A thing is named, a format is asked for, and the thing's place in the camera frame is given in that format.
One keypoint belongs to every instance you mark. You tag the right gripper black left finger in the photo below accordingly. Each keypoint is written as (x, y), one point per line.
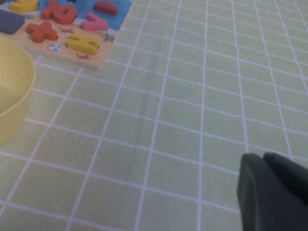
(264, 204)

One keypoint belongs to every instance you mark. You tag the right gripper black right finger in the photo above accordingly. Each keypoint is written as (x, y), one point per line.
(291, 173)

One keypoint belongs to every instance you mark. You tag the wooden number puzzle board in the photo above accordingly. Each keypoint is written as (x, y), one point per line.
(63, 51)

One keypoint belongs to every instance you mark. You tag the yellow plastic bowl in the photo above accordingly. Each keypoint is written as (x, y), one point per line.
(14, 84)

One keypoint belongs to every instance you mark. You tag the green checked tablecloth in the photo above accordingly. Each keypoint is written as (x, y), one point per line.
(168, 120)

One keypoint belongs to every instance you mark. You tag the red minus sign block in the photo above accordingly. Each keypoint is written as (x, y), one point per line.
(106, 7)

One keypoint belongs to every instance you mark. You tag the pink angle sign block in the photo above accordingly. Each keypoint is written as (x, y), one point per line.
(92, 24)

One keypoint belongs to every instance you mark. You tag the yellow equals sign block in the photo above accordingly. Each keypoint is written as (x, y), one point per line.
(74, 43)

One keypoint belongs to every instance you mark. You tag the orange plus sign block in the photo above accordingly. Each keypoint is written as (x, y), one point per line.
(41, 32)

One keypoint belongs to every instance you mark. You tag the orange wooden number ten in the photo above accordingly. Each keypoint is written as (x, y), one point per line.
(48, 12)

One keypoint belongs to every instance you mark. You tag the yellow wooden number nine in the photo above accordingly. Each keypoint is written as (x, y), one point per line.
(23, 5)

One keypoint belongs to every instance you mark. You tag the dark blue square block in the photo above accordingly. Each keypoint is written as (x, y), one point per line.
(10, 21)

